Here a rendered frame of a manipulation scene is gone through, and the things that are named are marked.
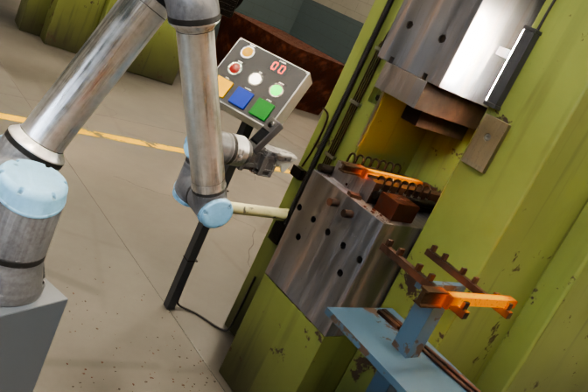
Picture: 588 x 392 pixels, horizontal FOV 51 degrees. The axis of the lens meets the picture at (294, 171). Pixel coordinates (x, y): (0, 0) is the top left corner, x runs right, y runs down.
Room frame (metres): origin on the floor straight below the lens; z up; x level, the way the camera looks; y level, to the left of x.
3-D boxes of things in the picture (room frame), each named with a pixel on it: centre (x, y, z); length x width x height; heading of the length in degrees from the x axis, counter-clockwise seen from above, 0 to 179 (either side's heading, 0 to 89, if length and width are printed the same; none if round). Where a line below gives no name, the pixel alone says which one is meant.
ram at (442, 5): (2.21, -0.38, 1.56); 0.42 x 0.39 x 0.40; 135
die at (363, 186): (2.24, -0.35, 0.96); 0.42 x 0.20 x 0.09; 135
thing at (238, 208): (2.27, 0.11, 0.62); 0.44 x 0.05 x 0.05; 135
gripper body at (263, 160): (1.74, 0.12, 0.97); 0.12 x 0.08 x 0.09; 135
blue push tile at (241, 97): (2.31, 0.30, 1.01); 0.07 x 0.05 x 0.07; 70
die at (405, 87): (2.24, -0.35, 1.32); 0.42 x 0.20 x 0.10; 135
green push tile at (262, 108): (2.28, 0.21, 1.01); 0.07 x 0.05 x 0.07; 70
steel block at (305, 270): (2.21, -0.39, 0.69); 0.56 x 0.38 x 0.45; 135
